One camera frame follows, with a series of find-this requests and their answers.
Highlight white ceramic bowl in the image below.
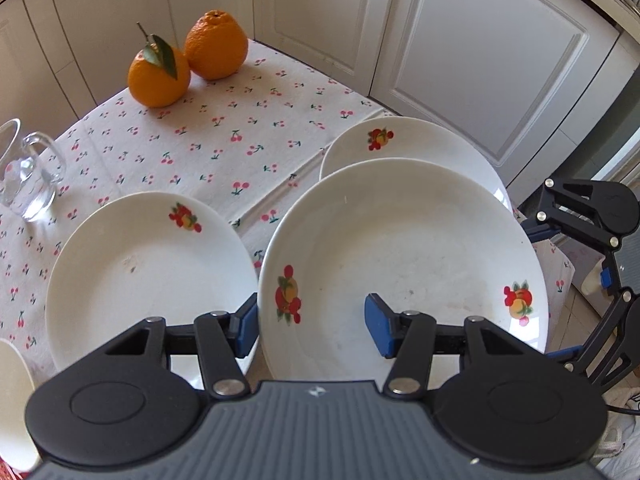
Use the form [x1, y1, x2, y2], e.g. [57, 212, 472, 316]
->
[0, 338, 42, 472]

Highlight red printed carton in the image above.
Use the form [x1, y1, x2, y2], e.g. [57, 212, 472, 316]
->
[0, 457, 36, 480]

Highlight orange without leaf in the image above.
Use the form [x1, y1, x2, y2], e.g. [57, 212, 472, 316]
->
[184, 9, 249, 81]

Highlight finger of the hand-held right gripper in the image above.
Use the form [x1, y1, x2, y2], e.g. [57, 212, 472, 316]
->
[547, 289, 640, 393]
[522, 177, 621, 252]

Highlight white kitchen cabinets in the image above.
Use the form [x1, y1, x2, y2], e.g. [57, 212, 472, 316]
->
[0, 0, 640, 261]

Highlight orange with green leaf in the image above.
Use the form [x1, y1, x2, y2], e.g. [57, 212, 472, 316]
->
[127, 22, 192, 108]

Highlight white cloth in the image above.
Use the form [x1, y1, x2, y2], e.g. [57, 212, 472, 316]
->
[597, 385, 640, 480]

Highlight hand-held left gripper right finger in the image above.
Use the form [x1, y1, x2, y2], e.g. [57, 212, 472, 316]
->
[365, 293, 545, 401]

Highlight cherry-print tablecloth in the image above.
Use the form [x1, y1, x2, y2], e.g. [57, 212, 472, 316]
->
[0, 40, 576, 396]

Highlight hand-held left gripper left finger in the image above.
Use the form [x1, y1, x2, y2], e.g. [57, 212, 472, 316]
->
[104, 292, 259, 401]

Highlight clear glass mug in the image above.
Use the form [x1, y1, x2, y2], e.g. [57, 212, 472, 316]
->
[0, 118, 68, 222]

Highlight white fruit-print plate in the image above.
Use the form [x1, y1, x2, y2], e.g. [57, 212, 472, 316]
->
[257, 157, 551, 386]
[45, 191, 260, 392]
[319, 116, 514, 213]

